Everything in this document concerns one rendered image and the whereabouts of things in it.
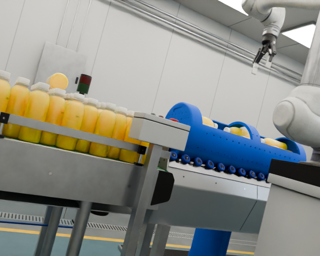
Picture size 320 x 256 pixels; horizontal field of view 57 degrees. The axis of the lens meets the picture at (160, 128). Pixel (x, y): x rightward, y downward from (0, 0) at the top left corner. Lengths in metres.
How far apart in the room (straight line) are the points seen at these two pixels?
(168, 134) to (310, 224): 0.61
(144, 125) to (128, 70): 3.97
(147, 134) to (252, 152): 0.75
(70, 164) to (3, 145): 0.22
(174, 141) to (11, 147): 0.55
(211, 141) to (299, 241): 0.56
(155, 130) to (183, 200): 0.51
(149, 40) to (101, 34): 0.81
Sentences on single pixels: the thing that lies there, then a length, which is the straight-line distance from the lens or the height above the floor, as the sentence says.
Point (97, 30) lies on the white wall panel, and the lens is 4.96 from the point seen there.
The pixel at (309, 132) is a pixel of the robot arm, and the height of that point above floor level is 1.18.
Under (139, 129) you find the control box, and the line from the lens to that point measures 1.05.
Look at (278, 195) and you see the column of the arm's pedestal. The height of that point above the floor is 0.92.
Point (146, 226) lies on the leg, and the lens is 1.61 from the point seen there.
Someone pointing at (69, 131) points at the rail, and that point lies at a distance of 1.10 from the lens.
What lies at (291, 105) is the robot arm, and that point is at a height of 1.26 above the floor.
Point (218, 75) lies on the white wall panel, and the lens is 5.77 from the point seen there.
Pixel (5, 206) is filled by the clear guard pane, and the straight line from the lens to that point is 1.63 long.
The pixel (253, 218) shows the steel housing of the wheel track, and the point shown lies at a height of 0.72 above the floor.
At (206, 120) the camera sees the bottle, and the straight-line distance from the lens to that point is 1.58.
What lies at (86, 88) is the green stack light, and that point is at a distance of 1.66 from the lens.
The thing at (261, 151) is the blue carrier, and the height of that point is 1.10.
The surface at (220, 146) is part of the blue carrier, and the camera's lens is 1.50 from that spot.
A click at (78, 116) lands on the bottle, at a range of 1.11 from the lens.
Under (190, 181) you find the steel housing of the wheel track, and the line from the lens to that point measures 1.44.
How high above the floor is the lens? 1.02
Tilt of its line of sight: 2 degrees up
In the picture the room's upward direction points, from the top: 15 degrees clockwise
